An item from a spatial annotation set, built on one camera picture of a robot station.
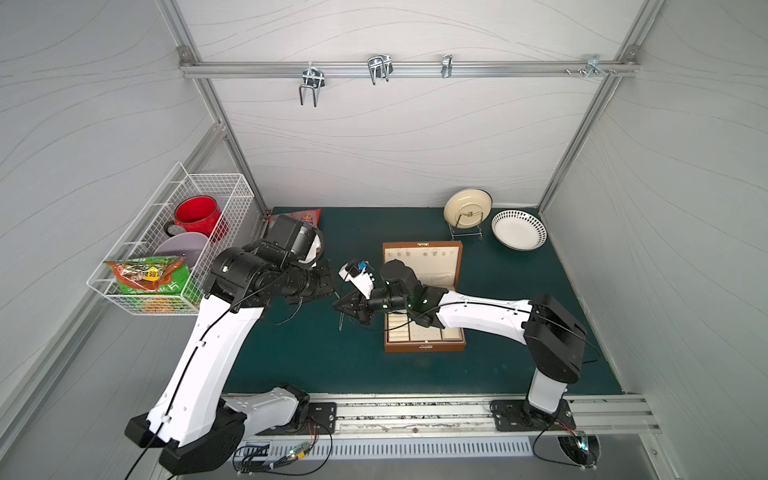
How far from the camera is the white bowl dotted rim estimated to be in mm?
1097

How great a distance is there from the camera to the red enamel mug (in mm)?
651

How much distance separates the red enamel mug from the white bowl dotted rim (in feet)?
2.97
